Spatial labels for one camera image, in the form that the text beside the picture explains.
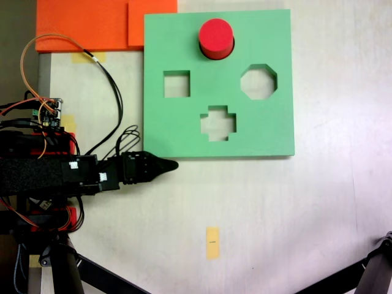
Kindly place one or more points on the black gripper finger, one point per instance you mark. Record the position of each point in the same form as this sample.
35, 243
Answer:
162, 171
160, 161

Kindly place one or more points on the red cylinder block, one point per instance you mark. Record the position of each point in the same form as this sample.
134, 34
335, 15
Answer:
216, 35

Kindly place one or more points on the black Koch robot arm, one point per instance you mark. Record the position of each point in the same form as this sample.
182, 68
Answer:
36, 174

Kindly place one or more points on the red base clamp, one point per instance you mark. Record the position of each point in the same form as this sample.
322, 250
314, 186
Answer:
69, 142
72, 216

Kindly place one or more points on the yellow masking tape piece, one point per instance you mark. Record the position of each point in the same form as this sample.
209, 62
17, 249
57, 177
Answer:
70, 122
34, 261
79, 58

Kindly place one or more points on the yellow tape with print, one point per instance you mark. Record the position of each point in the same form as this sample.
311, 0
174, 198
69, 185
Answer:
212, 245

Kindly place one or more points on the green shape sorting board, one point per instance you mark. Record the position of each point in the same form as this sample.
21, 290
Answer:
214, 88

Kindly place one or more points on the small circuit board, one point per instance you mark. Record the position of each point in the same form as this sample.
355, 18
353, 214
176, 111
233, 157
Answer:
50, 111

